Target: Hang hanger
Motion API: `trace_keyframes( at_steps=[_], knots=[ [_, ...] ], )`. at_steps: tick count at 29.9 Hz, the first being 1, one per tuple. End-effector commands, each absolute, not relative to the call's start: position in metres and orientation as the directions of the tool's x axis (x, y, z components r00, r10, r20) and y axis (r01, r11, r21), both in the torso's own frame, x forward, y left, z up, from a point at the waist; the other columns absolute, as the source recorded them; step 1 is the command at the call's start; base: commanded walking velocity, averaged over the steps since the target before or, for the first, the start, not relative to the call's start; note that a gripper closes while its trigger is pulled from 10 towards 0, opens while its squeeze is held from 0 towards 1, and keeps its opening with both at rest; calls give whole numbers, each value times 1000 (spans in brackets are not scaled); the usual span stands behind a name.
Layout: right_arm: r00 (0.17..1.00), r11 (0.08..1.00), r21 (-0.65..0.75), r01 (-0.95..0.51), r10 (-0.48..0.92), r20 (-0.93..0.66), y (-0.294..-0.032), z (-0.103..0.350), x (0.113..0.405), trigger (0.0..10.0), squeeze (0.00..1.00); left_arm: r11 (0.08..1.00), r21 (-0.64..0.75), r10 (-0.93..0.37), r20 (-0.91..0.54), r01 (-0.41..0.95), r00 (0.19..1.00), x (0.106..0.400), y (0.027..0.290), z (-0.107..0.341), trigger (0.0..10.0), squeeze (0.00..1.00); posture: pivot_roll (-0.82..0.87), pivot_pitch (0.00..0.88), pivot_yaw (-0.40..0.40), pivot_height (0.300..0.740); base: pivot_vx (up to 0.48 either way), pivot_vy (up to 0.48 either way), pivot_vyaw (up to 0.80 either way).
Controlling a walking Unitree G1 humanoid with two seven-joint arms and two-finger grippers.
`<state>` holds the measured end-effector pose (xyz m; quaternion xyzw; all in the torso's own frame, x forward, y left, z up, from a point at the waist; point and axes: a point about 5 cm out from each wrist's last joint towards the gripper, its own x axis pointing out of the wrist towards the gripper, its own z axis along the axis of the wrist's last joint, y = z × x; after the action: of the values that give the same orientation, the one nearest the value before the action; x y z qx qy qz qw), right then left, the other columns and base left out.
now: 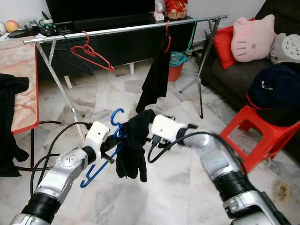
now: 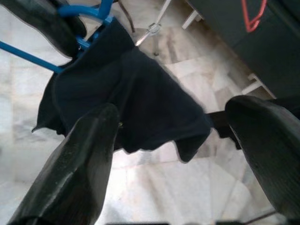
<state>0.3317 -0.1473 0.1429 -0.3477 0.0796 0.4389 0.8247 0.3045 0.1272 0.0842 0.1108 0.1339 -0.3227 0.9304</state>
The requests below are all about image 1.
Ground black garment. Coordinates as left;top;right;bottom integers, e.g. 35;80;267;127
0;73;30;178
112;109;158;182
135;37;172;114

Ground blue hanger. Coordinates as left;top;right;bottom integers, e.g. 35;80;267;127
80;108;125;188

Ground black hanger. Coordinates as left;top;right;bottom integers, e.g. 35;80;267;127
54;37;94;75

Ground green hanger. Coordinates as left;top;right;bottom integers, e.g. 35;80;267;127
186;18;198;53

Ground red bin with teal liner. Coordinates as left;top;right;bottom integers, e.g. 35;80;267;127
168;52;188;82

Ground dark grey fabric sofa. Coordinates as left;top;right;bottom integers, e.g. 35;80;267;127
202;0;300;111

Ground black television cabinet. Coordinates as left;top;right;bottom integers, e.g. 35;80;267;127
35;16;200;78

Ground red plastic stool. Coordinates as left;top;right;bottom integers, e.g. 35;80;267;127
219;104;300;174

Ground red pillow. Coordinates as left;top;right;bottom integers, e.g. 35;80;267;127
213;19;258;70

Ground silver metal clothes rack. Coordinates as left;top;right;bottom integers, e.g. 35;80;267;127
22;15;228;146

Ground black soundbar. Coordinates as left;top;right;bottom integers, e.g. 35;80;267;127
70;14;153;32

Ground white tissue holder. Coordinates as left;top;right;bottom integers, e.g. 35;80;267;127
154;2;165;22

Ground dark clothes pile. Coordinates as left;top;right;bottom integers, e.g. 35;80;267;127
246;63;300;115

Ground red figurine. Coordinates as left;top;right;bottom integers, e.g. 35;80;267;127
163;0;188;20

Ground white green mug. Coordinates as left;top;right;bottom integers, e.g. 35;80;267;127
38;19;52;36

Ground black television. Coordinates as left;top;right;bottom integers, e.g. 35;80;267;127
46;0;156;23

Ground pink cat face pillow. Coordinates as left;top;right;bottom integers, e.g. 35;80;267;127
231;14;277;62

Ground orange round figurine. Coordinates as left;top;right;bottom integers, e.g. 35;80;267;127
5;20;19;33

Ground grey round creature pillow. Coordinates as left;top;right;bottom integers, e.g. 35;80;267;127
270;33;300;65

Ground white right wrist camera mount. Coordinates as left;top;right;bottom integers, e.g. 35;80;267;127
151;115;188;143

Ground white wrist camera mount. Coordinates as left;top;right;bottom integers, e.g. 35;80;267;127
151;115;188;143
85;121;112;155

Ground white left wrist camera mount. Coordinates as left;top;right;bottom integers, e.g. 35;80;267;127
85;121;112;155

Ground black metal table frame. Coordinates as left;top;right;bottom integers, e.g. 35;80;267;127
23;121;61;172

